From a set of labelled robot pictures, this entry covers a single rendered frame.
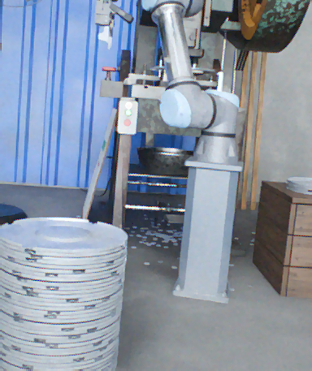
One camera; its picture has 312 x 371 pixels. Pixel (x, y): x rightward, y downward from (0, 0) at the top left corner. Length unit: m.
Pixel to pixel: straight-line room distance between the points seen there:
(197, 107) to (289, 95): 2.28
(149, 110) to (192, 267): 0.79
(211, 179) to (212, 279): 0.33
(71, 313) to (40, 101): 2.63
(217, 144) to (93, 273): 0.75
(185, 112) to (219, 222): 0.38
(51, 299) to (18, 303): 0.07
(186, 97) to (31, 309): 0.82
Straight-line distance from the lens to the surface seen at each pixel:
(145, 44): 2.68
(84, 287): 1.11
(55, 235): 1.19
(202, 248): 1.74
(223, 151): 1.70
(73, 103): 3.61
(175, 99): 1.62
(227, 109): 1.71
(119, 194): 2.22
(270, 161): 3.86
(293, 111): 3.88
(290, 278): 1.90
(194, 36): 2.42
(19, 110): 3.63
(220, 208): 1.71
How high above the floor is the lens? 0.61
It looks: 7 degrees down
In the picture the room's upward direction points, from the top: 5 degrees clockwise
